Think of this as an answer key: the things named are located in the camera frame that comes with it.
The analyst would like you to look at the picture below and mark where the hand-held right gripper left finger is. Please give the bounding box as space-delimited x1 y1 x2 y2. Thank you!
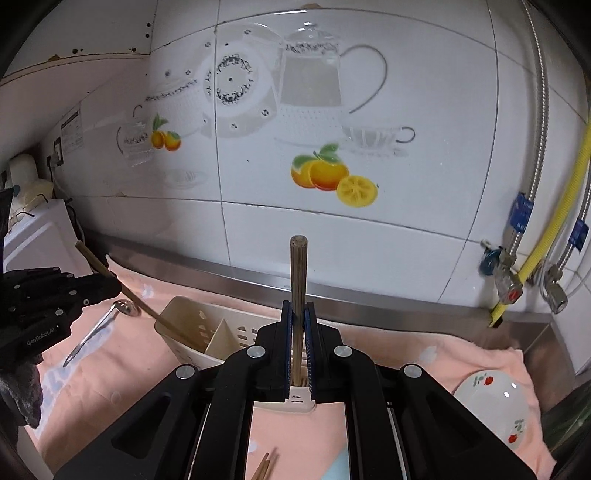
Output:
53 301 295 480

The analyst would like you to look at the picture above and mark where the brown wooden chopstick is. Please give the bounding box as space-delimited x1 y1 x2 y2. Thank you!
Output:
289 234 309 389
259 446 280 480
75 241 199 347
249 452 271 480

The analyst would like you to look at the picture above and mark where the white wall label sticker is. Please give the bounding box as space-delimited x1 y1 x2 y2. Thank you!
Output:
59 105 85 149

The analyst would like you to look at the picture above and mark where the black cable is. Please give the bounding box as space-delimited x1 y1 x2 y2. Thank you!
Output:
45 156 86 243

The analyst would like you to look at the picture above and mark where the white floral dish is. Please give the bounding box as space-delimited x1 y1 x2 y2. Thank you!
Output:
452 370 532 446

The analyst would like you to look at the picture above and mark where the braided metal hose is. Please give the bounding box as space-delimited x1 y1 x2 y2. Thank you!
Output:
549 173 591 280
505 0 550 264

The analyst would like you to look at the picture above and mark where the white rounded appliance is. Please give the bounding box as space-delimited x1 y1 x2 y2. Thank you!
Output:
8 154 57 200

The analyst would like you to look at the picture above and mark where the metal slotted spoon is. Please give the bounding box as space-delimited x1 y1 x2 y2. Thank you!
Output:
62 299 141 368

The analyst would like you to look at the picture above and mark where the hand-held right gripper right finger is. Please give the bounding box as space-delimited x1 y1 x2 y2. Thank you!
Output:
304 301 550 480

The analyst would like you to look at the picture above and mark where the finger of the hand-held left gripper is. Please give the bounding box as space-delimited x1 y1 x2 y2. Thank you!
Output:
0 266 123 325

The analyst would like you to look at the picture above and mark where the blue-handled metal valve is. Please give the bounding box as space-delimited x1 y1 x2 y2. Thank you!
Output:
479 239 526 303

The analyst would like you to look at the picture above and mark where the pink printed towel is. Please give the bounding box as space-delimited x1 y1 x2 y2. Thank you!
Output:
34 256 557 480

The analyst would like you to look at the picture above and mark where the yellow gas hose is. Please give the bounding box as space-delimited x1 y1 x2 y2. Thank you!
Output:
488 154 591 329

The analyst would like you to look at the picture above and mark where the person's left hand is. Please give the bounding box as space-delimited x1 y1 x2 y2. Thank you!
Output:
0 361 43 431

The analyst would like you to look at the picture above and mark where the blue hose tag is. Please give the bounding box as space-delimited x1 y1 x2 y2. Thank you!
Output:
510 193 533 232
570 219 587 253

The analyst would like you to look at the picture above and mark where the cream plastic utensil holder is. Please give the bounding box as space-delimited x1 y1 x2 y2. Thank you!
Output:
154 296 319 415

